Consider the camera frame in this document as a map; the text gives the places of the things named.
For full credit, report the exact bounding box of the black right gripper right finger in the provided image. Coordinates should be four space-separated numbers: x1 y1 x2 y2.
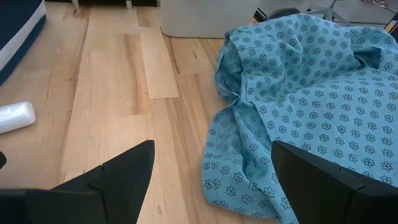
271 140 398 224

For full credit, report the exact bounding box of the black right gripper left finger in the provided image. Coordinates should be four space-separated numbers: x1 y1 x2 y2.
0 139 155 224

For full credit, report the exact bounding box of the light blue patterned gown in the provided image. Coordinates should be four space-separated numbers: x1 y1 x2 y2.
201 12 398 224

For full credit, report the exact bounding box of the white gauze roll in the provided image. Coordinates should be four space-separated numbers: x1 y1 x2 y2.
0 101 36 134

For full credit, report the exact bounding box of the navy fabric storage bin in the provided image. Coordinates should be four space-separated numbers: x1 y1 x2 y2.
0 0 47 85

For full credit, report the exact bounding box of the grey plastic bin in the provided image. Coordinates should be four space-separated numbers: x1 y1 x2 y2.
158 0 259 39

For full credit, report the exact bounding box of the dark grey curved foot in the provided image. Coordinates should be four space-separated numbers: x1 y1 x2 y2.
269 6 301 19

